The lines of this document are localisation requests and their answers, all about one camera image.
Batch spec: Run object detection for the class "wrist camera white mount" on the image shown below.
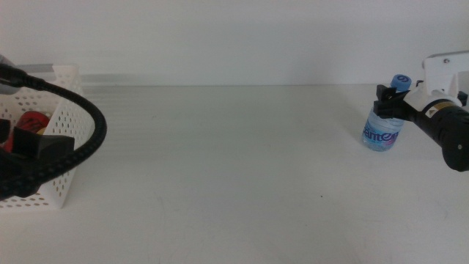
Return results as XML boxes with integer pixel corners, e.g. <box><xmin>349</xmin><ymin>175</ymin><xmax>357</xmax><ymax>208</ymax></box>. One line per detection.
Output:
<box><xmin>0</xmin><ymin>54</ymin><xmax>19</xmax><ymax>96</ymax></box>
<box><xmin>405</xmin><ymin>51</ymin><xmax>469</xmax><ymax>111</ymax></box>

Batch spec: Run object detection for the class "white perforated plastic basket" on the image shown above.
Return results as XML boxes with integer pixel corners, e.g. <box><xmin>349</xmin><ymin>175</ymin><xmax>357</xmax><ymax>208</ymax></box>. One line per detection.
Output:
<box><xmin>0</xmin><ymin>65</ymin><xmax>95</xmax><ymax>210</ymax></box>

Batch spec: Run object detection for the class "clear water bottle blue cap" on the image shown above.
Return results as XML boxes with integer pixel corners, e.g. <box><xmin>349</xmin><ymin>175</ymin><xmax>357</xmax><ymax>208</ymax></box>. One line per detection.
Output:
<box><xmin>361</xmin><ymin>74</ymin><xmax>412</xmax><ymax>152</ymax></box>

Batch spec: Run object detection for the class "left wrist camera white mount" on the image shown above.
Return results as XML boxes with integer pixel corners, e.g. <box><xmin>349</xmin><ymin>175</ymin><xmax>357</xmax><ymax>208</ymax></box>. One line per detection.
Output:
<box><xmin>0</xmin><ymin>54</ymin><xmax>19</xmax><ymax>96</ymax></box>

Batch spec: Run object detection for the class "red cola can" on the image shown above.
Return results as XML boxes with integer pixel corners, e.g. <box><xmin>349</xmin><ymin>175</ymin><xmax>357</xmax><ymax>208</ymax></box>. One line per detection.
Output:
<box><xmin>3</xmin><ymin>111</ymin><xmax>51</xmax><ymax>153</ymax></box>

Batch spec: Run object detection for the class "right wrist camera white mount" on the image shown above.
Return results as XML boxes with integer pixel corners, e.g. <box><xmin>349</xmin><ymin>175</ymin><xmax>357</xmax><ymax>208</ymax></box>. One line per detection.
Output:
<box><xmin>405</xmin><ymin>51</ymin><xmax>469</xmax><ymax>111</ymax></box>

